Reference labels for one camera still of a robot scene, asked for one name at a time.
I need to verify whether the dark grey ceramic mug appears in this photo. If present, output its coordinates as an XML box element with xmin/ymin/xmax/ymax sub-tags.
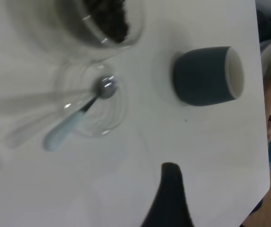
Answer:
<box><xmin>172</xmin><ymin>46</ymin><xmax>245</xmax><ymax>107</ymax></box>

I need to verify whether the pile of dark coffee beans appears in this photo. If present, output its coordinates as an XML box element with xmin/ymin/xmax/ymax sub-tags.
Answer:
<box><xmin>83</xmin><ymin>0</ymin><xmax>130</xmax><ymax>43</ymax></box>

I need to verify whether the clear round glass lid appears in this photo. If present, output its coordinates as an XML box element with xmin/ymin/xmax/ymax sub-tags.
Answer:
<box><xmin>54</xmin><ymin>62</ymin><xmax>129</xmax><ymax>139</ymax></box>

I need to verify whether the clear double-walled glass cup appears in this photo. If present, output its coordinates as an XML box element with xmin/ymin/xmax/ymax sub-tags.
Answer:
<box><xmin>5</xmin><ymin>0</ymin><xmax>148</xmax><ymax>63</ymax></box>

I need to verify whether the metal spoon light blue handle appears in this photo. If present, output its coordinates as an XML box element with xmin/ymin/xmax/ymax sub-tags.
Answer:
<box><xmin>43</xmin><ymin>75</ymin><xmax>119</xmax><ymax>151</ymax></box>

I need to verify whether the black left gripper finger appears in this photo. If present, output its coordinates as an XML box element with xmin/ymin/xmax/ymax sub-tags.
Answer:
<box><xmin>140</xmin><ymin>162</ymin><xmax>195</xmax><ymax>227</ymax></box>

